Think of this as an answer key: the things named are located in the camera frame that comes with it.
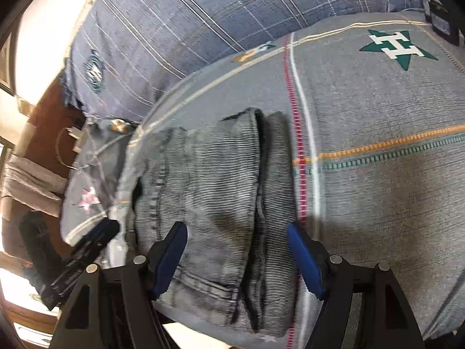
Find brown wooden nightstand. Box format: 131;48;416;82
20;76;91;175

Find dark cloth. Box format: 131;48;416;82
18;213;75;295

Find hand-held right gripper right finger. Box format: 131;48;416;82
287;223;427;349

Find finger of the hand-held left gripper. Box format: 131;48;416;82
38;219;121;309

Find grey pillow with pink star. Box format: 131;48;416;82
60;120;146;246

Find beige folded cloth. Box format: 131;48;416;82
0;154;68;219

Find grey patterned bed sheet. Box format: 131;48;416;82
60;9;465;349

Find grey denim pants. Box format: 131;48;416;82
125;107;302;337

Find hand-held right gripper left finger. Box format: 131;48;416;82
47;221;188;349

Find white charger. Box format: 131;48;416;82
71;125;87;153

